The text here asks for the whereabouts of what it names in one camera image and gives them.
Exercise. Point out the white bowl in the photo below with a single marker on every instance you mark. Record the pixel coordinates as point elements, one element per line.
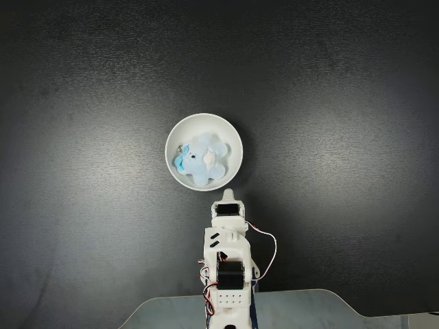
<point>205,123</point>

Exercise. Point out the blue clamp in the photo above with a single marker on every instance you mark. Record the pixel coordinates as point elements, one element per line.
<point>254,308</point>

